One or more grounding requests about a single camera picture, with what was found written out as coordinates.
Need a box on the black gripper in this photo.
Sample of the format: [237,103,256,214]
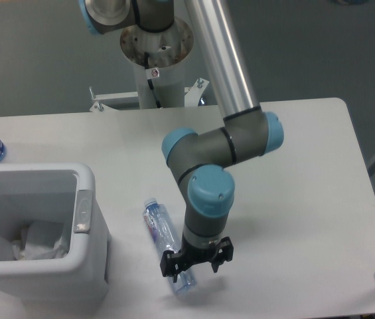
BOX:
[160,237,234,283]

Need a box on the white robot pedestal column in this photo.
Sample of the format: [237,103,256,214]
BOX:
[120,17,194,108]

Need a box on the white pedestal base frame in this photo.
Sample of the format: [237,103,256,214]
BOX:
[89,78,210,113]

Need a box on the black cable on pedestal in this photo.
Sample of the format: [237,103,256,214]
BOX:
[143,51,163,109]

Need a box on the clear plastic bottle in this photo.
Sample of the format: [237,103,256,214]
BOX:
[142,198,196,296]

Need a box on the white plastic trash can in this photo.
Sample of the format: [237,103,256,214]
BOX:
[0,163,111,300]

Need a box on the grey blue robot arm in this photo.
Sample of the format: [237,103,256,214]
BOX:
[79,1,284,280]

